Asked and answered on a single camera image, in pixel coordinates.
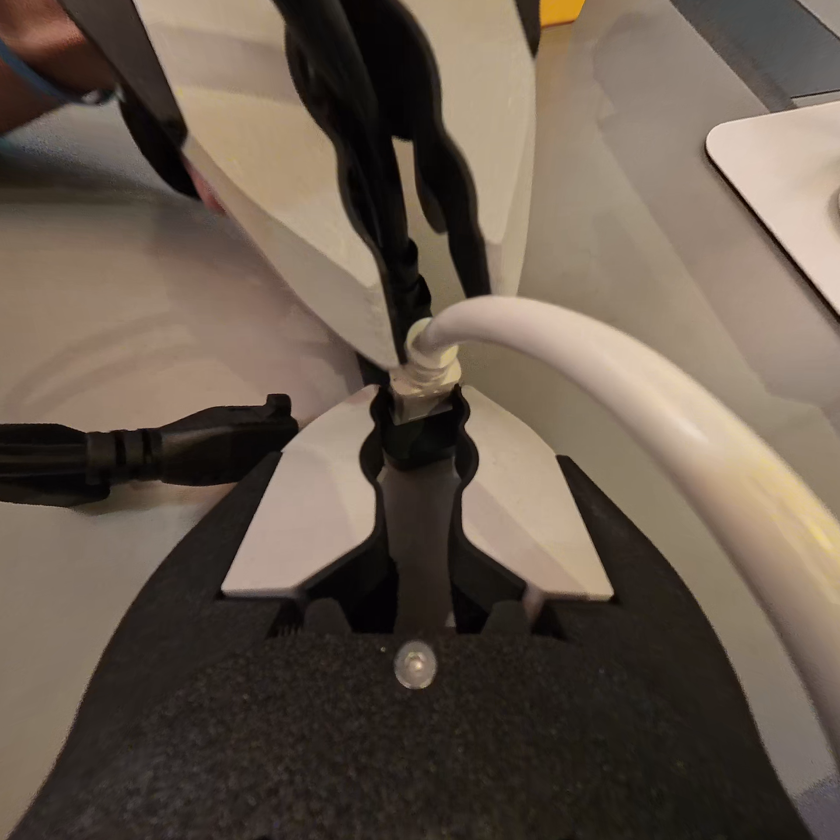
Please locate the grey desk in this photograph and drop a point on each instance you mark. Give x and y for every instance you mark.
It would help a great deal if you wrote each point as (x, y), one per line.
(656, 262)

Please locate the dark grey desk strip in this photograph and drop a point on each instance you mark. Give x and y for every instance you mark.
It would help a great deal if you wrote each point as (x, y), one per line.
(754, 46)

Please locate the black hub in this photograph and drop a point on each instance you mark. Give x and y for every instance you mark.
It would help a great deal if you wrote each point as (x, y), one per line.
(420, 446)

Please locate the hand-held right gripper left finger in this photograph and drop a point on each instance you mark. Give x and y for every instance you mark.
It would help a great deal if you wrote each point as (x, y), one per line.
(308, 518)

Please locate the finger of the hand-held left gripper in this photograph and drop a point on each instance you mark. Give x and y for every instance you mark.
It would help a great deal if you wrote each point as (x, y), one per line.
(249, 131)
(492, 98)

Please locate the person's left hand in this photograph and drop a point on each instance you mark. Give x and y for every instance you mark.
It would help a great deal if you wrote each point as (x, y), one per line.
(65, 49)

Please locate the person's left forearm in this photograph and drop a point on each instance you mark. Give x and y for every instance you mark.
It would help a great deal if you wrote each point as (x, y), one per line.
(26, 98)

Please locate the yellow box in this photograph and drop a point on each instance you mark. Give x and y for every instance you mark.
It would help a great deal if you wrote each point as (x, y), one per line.
(561, 12)

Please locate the blue wristband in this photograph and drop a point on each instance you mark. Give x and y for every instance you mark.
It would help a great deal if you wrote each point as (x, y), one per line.
(46, 82)

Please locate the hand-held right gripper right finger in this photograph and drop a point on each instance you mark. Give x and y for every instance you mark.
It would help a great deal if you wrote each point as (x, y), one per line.
(525, 518)

